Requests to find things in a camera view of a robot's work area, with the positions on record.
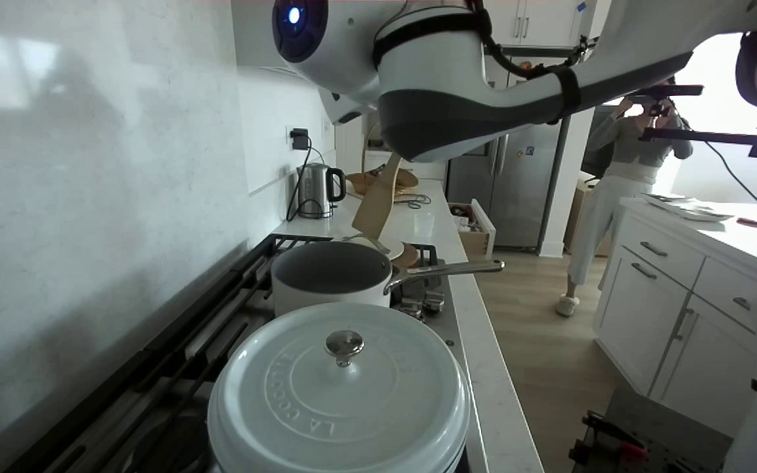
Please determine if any brown shallow pan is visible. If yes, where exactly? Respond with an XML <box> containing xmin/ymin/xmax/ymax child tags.
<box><xmin>391</xmin><ymin>243</ymin><xmax>422</xmax><ymax>271</ymax></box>

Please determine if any steel electric kettle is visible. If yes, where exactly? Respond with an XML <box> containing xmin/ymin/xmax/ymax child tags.
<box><xmin>288</xmin><ymin>159</ymin><xmax>346</xmax><ymax>222</ymax></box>

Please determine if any steel refrigerator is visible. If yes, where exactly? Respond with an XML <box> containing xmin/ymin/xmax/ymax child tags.
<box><xmin>441</xmin><ymin>121</ymin><xmax>574</xmax><ymax>253</ymax></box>

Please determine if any white dutch oven lid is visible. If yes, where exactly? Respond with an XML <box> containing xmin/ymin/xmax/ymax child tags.
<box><xmin>206</xmin><ymin>299</ymin><xmax>475</xmax><ymax>473</ymax></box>

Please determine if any brown cardboard box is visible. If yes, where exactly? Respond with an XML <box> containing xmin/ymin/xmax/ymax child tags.
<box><xmin>562</xmin><ymin>172</ymin><xmax>603</xmax><ymax>258</ymax></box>

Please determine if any person in white pants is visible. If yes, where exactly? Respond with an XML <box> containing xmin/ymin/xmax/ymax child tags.
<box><xmin>555</xmin><ymin>87</ymin><xmax>698</xmax><ymax>321</ymax></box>

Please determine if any black gas cooktop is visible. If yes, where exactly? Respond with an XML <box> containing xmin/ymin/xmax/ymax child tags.
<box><xmin>6</xmin><ymin>230</ymin><xmax>466</xmax><ymax>473</ymax></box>

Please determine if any black monitor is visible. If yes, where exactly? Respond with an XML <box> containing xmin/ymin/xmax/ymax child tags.
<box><xmin>580</xmin><ymin>107</ymin><xmax>617</xmax><ymax>178</ymax></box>

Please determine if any white island cabinet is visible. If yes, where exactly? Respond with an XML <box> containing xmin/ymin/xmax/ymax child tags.
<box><xmin>595</xmin><ymin>193</ymin><xmax>757</xmax><ymax>440</ymax></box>

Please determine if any white paper stack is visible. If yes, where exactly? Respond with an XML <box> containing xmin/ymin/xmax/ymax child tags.
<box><xmin>646</xmin><ymin>192</ymin><xmax>733</xmax><ymax>222</ymax></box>

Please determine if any black red clamp tool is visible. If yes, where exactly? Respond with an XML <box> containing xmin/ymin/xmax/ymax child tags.
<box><xmin>567</xmin><ymin>408</ymin><xmax>705</xmax><ymax>473</ymax></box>

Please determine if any gray floor mat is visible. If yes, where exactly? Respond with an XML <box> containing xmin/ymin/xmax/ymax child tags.
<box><xmin>599</xmin><ymin>383</ymin><xmax>744</xmax><ymax>473</ymax></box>

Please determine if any grey saucepan with handle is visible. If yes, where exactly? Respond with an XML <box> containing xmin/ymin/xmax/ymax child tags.
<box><xmin>269</xmin><ymin>238</ymin><xmax>507</xmax><ymax>317</ymax></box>

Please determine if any white wall cabinet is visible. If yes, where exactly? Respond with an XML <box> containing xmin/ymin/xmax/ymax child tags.
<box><xmin>228</xmin><ymin>0</ymin><xmax>282</xmax><ymax>80</ymax></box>
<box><xmin>482</xmin><ymin>0</ymin><xmax>595</xmax><ymax>49</ymax></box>

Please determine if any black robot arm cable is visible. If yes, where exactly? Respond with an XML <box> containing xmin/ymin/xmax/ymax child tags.
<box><xmin>479</xmin><ymin>0</ymin><xmax>595</xmax><ymax>117</ymax></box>

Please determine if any black camera stand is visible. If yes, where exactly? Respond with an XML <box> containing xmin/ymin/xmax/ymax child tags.
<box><xmin>638</xmin><ymin>122</ymin><xmax>757</xmax><ymax>166</ymax></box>

